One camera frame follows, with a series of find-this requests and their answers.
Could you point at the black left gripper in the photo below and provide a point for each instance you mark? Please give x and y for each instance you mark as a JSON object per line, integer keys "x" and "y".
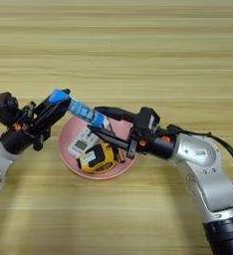
{"x": 17, "y": 139}

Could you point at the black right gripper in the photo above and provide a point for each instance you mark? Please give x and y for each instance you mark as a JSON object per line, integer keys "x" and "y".
{"x": 155, "y": 146}

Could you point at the blue glue stick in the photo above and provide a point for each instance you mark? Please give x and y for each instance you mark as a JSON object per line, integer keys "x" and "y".
{"x": 83, "y": 111}

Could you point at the yellow black tape measure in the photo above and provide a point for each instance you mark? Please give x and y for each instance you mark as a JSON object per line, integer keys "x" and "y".
{"x": 97, "y": 159}

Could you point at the white remote control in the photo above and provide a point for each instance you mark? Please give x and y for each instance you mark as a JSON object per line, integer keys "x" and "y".
{"x": 80, "y": 144}

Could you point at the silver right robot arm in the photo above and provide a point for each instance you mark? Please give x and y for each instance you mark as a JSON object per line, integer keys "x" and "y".
{"x": 211, "y": 179}

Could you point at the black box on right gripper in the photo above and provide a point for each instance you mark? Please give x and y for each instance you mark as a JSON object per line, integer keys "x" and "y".
{"x": 146, "y": 121}

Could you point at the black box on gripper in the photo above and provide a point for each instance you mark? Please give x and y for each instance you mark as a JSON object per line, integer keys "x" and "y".
{"x": 5, "y": 108}
{"x": 146, "y": 121}

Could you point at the pink round plate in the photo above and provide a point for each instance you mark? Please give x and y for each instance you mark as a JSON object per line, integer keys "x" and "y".
{"x": 67, "y": 139}

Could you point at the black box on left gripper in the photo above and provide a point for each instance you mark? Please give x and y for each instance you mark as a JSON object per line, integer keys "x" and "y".
{"x": 5, "y": 108}

